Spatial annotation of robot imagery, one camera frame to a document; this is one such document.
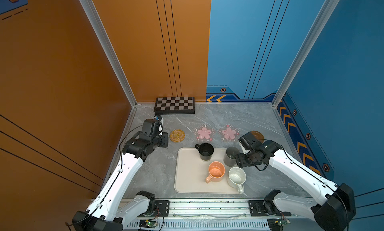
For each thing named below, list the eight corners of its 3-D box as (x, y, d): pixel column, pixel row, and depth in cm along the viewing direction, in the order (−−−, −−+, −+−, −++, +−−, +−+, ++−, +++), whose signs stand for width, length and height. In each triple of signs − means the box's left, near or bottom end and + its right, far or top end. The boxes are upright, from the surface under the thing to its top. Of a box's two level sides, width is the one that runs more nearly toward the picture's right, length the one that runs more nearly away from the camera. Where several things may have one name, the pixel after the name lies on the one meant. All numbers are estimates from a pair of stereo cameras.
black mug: (194, 160, 91) (194, 153, 83) (195, 150, 95) (194, 142, 88) (212, 160, 91) (214, 153, 83) (212, 150, 95) (213, 142, 88)
